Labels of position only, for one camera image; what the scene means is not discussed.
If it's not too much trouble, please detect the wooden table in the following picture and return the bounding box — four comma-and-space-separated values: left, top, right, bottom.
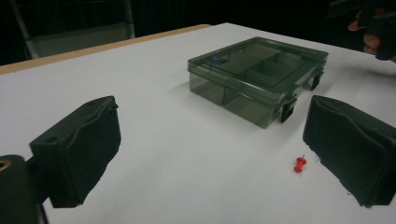
0, 23, 213, 76

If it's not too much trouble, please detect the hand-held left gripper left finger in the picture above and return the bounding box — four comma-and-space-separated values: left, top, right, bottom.
29, 95, 121, 209

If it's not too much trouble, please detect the red pushpin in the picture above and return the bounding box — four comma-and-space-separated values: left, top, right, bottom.
293, 153, 308, 174

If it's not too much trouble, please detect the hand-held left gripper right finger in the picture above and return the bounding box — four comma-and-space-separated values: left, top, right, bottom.
303, 94, 396, 208

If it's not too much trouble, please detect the smoky clear compartment box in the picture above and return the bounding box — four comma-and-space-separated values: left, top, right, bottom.
187, 36, 330, 129

